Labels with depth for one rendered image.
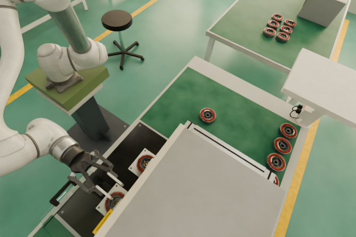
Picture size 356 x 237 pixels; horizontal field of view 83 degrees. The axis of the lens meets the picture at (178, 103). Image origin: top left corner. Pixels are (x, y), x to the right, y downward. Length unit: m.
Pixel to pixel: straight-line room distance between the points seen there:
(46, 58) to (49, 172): 1.20
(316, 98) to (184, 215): 0.83
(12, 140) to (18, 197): 1.50
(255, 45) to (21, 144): 1.83
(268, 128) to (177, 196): 1.01
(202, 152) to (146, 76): 1.99
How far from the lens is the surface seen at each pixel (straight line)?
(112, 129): 2.21
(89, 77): 1.54
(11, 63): 0.89
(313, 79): 1.25
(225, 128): 1.40
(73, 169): 0.85
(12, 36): 0.91
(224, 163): 0.69
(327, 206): 2.47
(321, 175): 2.54
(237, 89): 1.62
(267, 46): 2.09
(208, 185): 0.66
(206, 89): 1.54
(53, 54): 1.38
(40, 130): 0.90
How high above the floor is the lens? 1.95
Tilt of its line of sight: 57 degrees down
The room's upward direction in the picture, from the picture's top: 7 degrees clockwise
